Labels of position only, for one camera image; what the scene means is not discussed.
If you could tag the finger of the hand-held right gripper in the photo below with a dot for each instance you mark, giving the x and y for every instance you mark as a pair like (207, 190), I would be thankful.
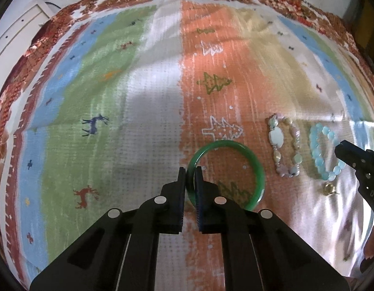
(349, 153)

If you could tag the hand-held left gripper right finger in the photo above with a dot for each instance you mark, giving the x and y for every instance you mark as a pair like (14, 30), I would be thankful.
(200, 194)

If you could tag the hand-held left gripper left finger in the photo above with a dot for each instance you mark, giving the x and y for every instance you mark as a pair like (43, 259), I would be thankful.
(181, 194)

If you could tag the green jade bangle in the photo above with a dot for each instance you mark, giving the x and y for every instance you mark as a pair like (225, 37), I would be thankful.
(256, 169)

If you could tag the person's right hand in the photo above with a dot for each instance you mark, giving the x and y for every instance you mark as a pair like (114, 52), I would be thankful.
(373, 242)

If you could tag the striped woven mat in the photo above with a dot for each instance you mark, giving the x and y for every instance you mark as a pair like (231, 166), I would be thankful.
(114, 97)

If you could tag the white headboard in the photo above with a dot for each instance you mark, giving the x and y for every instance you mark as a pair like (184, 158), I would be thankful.
(14, 27)

